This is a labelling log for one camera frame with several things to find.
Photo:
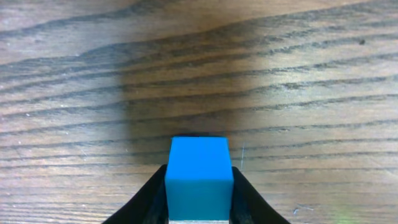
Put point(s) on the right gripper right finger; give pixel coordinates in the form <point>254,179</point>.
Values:
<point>248,202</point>

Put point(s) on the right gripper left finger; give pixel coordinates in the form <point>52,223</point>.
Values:
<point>149,202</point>

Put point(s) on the blue cube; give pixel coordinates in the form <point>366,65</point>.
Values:
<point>199,177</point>

